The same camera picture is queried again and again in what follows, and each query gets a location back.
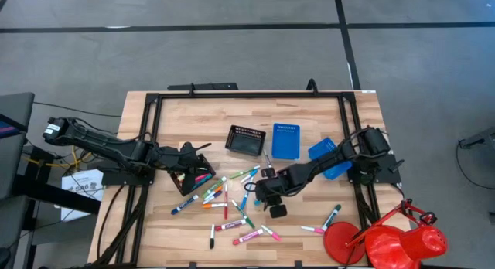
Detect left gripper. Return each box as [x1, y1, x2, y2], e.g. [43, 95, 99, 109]
[156, 147, 212, 177]

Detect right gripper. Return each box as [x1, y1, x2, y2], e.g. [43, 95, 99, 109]
[257, 166, 299, 219]

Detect light blue marker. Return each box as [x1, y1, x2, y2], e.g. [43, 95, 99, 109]
[240, 175, 255, 211]

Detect dark blue Expo marker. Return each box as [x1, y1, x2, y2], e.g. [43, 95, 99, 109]
[170, 194, 200, 216]

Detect green fine Expo marker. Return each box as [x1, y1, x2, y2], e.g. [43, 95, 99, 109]
[230, 199, 256, 230]

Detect blue slotted plastic basket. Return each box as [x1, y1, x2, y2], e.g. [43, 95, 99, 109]
[308, 136, 353, 181]
[271, 123, 302, 161]

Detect pink Expo chisel marker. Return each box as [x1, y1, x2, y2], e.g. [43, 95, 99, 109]
[232, 228, 265, 246]

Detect magenta Expo chisel marker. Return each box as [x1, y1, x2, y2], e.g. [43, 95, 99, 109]
[214, 218, 248, 232]

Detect black slotted plastic basket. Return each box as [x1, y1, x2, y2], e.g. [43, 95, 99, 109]
[169, 152, 217, 197]
[224, 124, 267, 157]

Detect markers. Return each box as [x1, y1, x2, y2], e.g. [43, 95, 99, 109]
[320, 203, 343, 232]

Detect teal capped white marker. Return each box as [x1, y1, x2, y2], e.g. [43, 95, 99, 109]
[239, 169, 259, 185]

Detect purple marker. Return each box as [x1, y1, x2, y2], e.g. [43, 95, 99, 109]
[203, 190, 224, 205]

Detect light green Expo marker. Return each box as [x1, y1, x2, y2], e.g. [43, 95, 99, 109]
[229, 165, 261, 180]

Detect pink SKK marker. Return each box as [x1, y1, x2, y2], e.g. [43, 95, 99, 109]
[261, 224, 282, 242]

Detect black power strip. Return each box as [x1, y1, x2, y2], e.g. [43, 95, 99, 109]
[167, 82, 240, 91]

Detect white paper sheet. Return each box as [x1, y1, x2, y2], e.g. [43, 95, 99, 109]
[60, 169, 105, 223]

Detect red desk lamp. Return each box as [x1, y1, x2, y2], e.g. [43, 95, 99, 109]
[323, 198, 449, 269]

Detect gray desk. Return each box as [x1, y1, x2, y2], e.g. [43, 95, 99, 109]
[0, 92, 36, 258]

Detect gray stand foot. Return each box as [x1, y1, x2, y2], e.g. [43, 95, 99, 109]
[458, 125, 495, 150]

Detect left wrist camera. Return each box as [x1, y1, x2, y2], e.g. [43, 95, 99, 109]
[179, 141, 198, 156]

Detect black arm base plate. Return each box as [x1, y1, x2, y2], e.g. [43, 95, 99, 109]
[346, 152, 405, 185]
[101, 166, 155, 186]

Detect black metal table frame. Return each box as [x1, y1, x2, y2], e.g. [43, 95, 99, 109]
[92, 89, 382, 269]

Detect black cable bundle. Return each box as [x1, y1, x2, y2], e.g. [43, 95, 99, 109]
[94, 183, 150, 267]

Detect yellow cable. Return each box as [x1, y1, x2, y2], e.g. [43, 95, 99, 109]
[22, 145, 94, 169]

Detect black floor cable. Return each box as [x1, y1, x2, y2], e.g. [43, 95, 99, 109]
[455, 139, 495, 192]
[32, 101, 123, 118]

